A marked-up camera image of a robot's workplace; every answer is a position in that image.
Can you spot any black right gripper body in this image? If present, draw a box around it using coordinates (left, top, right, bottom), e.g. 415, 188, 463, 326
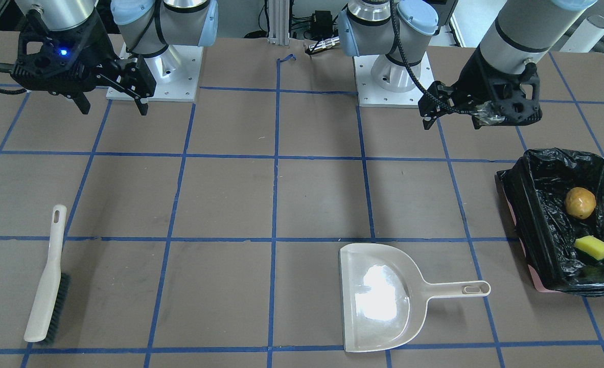
10, 10, 128, 98

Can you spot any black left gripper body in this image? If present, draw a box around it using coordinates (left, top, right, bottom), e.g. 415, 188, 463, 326
452, 48, 543, 126

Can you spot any brown plastic potato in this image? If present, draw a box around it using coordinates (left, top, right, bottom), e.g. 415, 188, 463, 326
565, 187, 597, 220

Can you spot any yellow green sponge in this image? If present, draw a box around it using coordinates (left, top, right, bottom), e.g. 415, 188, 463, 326
574, 235, 604, 261

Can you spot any beige plastic dustpan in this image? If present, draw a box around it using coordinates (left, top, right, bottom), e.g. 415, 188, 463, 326
339, 243, 491, 353

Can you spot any beige hand brush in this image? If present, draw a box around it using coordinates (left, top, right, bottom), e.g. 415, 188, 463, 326
24, 203, 70, 344

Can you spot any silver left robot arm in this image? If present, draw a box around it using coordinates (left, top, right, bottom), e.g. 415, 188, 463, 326
337, 1, 594, 130

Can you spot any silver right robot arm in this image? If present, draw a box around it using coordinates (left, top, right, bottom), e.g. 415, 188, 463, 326
6, 1, 219, 115

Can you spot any black trash bag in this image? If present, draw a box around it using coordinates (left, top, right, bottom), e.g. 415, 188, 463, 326
496, 148, 604, 297

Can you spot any pink bin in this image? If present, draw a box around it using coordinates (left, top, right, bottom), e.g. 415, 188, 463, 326
495, 174, 555, 293

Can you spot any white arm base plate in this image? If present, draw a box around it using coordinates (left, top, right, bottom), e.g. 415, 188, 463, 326
106, 43, 203, 103
353, 55, 423, 109

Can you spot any aluminium frame post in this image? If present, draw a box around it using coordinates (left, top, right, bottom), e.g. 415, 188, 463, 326
265, 0, 292, 47

